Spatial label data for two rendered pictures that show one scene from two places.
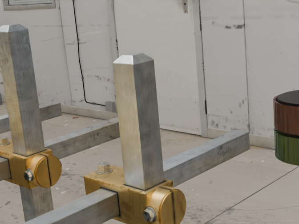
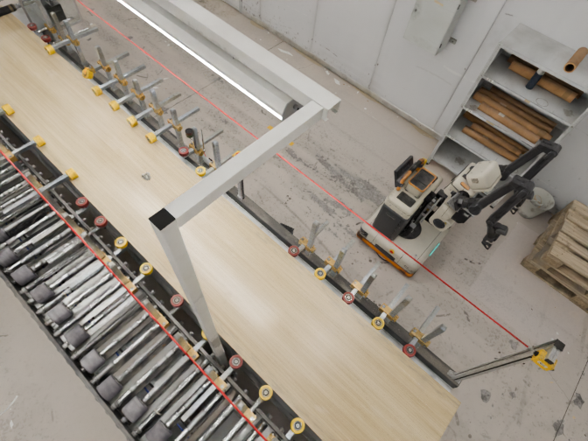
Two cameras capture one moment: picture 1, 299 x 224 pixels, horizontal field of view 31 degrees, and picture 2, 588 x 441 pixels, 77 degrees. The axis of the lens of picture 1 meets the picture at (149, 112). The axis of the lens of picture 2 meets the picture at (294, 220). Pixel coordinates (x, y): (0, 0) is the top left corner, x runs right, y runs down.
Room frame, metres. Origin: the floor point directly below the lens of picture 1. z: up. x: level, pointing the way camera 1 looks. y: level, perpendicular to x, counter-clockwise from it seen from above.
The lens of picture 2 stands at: (-1.66, -0.65, 3.27)
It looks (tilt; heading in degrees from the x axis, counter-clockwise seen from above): 59 degrees down; 349
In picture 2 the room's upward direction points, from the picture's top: 10 degrees clockwise
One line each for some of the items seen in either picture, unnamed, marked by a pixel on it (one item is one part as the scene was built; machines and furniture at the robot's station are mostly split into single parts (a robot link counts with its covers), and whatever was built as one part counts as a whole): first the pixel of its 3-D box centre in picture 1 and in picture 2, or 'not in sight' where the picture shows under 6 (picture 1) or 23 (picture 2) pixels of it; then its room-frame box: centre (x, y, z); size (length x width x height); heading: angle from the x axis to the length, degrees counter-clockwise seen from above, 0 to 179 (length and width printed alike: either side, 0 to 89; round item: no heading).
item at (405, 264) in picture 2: not in sight; (402, 232); (0.05, -2.09, 0.16); 0.67 x 0.64 x 0.25; 44
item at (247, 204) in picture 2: not in sight; (205, 167); (0.41, -0.21, 0.67); 5.11 x 0.08 x 0.10; 45
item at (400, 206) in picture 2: not in sight; (410, 203); (0.12, -2.03, 0.59); 0.55 x 0.34 x 0.83; 134
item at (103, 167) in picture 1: (103, 167); not in sight; (0.68, 0.07, 0.98); 0.02 x 0.02 x 0.01
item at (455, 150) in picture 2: not in sight; (504, 126); (0.91, -3.11, 0.78); 0.90 x 0.45 x 1.55; 45
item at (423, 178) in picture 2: not in sight; (420, 183); (0.13, -2.01, 0.87); 0.23 x 0.15 x 0.11; 134
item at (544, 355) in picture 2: not in sight; (492, 368); (-1.38, -1.95, 1.20); 0.15 x 0.12 x 1.00; 45
